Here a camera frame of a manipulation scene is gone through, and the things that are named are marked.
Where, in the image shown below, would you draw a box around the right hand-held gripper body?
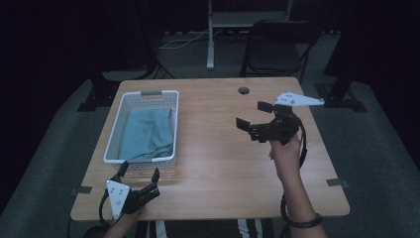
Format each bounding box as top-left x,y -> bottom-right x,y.
248,90 -> 326,147

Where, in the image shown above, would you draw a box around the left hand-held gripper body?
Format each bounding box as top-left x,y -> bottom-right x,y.
105,178 -> 161,220

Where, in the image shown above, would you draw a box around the blue towel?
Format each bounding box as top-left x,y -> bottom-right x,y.
118,107 -> 175,162

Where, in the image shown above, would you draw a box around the white plastic basket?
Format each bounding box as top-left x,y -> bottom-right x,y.
103,89 -> 180,171

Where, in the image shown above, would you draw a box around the person's left hand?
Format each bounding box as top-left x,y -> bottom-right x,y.
112,207 -> 144,230

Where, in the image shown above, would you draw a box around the person's right hand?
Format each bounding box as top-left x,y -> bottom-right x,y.
268,133 -> 303,181

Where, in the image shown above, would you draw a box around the grey tape piece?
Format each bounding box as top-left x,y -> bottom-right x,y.
69,185 -> 93,196
326,178 -> 350,189

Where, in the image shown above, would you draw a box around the black folding chair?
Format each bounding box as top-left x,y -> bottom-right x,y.
240,19 -> 323,84

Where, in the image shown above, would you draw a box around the black stand base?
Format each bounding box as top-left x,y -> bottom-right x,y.
76,59 -> 157,113
313,0 -> 368,113

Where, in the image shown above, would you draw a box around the person's dark striped trousers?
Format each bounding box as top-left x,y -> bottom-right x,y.
82,218 -> 281,238

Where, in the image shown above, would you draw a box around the black wristband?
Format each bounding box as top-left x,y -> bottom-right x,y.
286,212 -> 325,230

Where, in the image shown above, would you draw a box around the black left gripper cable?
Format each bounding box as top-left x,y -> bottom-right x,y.
98,188 -> 126,229

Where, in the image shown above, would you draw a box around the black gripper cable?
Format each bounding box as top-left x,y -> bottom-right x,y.
278,120 -> 309,238
98,188 -> 126,229

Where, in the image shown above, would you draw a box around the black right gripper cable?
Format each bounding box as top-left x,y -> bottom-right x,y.
278,120 -> 309,238

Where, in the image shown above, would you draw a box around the white metal stand frame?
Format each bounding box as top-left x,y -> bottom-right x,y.
205,0 -> 294,70

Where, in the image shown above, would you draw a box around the black floor cable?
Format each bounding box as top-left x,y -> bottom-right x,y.
145,59 -> 176,80

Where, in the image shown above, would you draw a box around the white floor cable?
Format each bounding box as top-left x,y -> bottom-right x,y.
158,29 -> 221,52

